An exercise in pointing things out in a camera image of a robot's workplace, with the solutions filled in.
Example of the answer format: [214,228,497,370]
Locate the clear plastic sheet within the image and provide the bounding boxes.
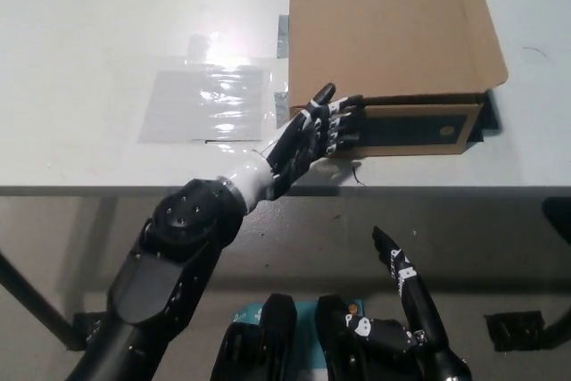
[137,31,292,145]

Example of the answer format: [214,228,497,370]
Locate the black tape patch under box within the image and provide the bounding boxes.
[463,88,503,145]

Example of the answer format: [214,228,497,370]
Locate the grey table leg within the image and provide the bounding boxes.
[82,196,120,316]

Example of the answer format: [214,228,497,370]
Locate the black floor tape patch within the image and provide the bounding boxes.
[484,311,549,353]
[70,311,111,352]

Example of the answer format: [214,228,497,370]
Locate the black rounded frame piece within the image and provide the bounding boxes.
[541,197,571,257]

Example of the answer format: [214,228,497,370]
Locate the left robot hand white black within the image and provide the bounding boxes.
[266,82,365,200]

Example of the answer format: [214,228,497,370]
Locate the black diagonal table brace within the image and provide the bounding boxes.
[546,304,571,351]
[0,246,86,352]

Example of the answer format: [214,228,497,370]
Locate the brown cardboard box with lid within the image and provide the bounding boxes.
[287,0,510,161]

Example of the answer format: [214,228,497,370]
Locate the grey tape strip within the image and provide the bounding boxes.
[277,13,292,62]
[272,89,292,127]

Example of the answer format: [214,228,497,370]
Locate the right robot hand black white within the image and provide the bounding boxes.
[342,226,451,352]

